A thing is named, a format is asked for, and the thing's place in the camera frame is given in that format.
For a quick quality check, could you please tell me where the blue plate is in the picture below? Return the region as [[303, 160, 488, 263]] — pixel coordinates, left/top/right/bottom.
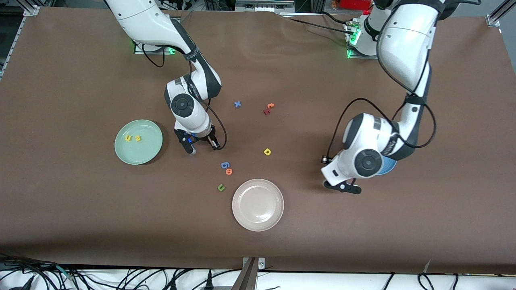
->
[[377, 157, 399, 176]]

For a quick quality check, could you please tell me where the green plate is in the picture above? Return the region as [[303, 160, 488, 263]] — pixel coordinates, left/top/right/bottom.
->
[[114, 119, 163, 166]]

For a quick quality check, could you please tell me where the beige plate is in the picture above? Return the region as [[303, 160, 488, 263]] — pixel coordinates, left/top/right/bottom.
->
[[232, 178, 285, 232]]

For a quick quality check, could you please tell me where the brown table cover mat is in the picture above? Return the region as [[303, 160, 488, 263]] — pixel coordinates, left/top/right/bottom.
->
[[0, 7, 516, 274]]

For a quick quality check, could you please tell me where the aluminium profile bar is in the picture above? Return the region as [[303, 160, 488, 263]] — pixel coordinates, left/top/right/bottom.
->
[[232, 258, 259, 290]]

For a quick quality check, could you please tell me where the grey metal equipment rack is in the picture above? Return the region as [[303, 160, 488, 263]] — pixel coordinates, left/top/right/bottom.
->
[[204, 0, 323, 12]]

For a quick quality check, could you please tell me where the red box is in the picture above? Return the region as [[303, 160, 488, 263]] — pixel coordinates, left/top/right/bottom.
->
[[339, 0, 373, 10]]

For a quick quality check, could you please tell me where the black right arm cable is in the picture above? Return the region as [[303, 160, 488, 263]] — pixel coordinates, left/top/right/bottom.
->
[[141, 40, 227, 151]]

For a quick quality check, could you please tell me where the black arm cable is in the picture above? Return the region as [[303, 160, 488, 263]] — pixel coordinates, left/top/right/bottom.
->
[[326, 52, 437, 160], [141, 40, 227, 151]]

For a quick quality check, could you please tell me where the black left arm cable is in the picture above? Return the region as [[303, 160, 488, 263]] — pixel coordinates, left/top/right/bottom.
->
[[326, 52, 437, 160]]

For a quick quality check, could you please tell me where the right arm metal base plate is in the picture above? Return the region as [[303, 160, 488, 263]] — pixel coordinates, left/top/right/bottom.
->
[[134, 40, 178, 55]]

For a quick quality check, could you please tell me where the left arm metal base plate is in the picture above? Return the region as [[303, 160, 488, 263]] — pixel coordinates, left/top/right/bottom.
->
[[346, 20, 379, 60]]

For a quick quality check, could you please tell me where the black base cable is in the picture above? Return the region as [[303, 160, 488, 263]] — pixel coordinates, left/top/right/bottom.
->
[[280, 12, 352, 35]]

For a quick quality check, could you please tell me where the teal tipped cable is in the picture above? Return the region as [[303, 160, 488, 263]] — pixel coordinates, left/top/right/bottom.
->
[[54, 264, 75, 280]]

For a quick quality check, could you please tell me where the aluminium corner frame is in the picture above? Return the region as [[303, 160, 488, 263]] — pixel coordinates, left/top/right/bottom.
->
[[22, 0, 41, 17], [486, 0, 516, 27]]

